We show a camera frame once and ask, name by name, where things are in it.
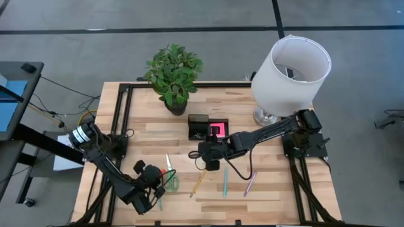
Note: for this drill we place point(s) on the black mesh desk organizer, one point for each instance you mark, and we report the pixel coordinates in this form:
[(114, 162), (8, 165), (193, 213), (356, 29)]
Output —
[(199, 121)]

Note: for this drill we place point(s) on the blue computer screen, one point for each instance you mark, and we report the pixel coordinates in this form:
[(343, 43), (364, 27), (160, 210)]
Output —
[(8, 116)]

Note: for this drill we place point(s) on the black caster wheel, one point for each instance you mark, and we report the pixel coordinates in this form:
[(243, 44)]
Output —
[(29, 202)]

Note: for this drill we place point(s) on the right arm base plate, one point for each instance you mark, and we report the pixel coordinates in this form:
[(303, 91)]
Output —
[(317, 151)]

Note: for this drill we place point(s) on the pink sticky note pad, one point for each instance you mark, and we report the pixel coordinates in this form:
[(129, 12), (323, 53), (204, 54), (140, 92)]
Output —
[(220, 127)]

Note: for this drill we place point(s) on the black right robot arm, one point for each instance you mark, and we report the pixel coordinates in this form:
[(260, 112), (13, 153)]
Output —
[(268, 130)]

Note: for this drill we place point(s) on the black floor device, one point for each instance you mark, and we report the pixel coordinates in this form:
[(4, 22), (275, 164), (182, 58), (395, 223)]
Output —
[(389, 121)]

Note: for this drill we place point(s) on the yellow pencil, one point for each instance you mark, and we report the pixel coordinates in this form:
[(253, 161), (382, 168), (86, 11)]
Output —
[(198, 183)]

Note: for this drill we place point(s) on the black table edge clamp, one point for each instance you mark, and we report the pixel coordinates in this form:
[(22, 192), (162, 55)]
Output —
[(157, 223), (238, 222)]

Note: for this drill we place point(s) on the teal pen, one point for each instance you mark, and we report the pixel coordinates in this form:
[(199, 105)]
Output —
[(159, 205), (225, 183)]

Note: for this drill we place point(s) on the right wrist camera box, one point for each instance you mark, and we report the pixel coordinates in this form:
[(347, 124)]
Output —
[(212, 165)]

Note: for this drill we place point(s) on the grey side desk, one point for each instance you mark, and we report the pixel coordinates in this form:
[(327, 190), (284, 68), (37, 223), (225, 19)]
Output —
[(33, 79)]

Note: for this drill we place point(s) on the black computer mouse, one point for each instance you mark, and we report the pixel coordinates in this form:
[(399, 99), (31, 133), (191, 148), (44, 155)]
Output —
[(28, 67)]

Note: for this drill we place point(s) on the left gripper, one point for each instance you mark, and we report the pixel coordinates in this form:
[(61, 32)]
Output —
[(151, 178)]

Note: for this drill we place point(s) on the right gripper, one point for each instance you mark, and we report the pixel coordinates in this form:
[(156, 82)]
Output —
[(213, 149)]

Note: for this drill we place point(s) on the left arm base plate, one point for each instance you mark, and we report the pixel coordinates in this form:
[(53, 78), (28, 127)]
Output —
[(122, 153)]

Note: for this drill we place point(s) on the potted green plant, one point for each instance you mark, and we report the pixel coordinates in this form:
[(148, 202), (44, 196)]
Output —
[(173, 72)]

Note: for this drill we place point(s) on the orange highlighter marker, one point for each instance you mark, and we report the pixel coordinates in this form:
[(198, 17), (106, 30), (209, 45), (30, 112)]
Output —
[(163, 172)]

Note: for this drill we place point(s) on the white paper sheets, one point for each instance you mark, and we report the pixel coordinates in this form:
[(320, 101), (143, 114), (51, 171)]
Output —
[(63, 160)]

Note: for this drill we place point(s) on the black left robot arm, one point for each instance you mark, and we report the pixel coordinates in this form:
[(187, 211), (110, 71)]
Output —
[(107, 167)]

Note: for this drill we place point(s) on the white shade table lamp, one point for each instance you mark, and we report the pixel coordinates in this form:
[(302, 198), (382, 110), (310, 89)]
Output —
[(284, 88)]

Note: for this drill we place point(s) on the purple pen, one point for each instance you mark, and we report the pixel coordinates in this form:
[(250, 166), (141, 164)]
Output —
[(250, 184)]

